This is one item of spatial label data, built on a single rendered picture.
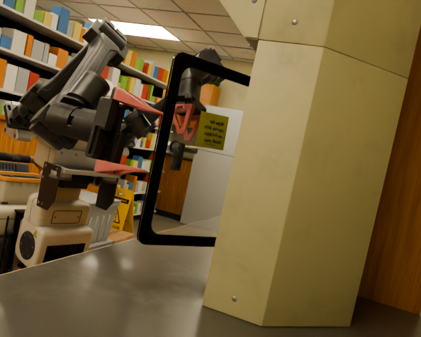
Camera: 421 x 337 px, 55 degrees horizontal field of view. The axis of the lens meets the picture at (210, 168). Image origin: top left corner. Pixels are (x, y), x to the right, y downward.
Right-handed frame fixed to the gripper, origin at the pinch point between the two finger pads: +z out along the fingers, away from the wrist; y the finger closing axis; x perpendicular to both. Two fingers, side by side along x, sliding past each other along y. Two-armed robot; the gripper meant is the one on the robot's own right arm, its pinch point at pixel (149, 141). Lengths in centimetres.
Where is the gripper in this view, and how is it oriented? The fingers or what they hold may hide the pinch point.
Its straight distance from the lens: 67.0
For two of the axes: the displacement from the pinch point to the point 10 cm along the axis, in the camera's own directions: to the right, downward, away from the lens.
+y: 2.6, -9.7, 0.1
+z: 9.0, 2.4, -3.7
